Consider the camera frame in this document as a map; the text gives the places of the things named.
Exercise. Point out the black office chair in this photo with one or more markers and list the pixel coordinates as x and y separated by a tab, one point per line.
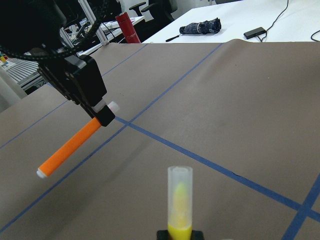
160	10

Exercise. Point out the orange highlighter pen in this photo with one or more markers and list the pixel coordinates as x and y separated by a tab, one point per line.
65	151

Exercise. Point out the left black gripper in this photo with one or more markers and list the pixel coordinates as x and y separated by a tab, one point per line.
28	24

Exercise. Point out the brown paper table cover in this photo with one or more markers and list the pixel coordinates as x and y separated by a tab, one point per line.
244	116

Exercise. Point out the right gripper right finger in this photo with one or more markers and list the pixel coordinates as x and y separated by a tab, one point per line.
197	235

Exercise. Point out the yellow highlighter pen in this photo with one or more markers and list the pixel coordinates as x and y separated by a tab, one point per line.
180	202

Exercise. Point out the small black usb hub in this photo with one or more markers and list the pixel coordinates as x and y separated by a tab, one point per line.
254	33

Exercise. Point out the dark blue folded umbrella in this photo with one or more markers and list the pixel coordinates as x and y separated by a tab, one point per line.
197	28

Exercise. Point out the red water bottle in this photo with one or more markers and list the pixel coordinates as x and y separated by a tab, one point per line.
127	28

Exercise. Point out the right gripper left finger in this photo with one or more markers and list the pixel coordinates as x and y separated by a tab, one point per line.
162	235

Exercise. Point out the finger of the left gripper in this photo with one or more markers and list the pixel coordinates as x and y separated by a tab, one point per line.
79	79

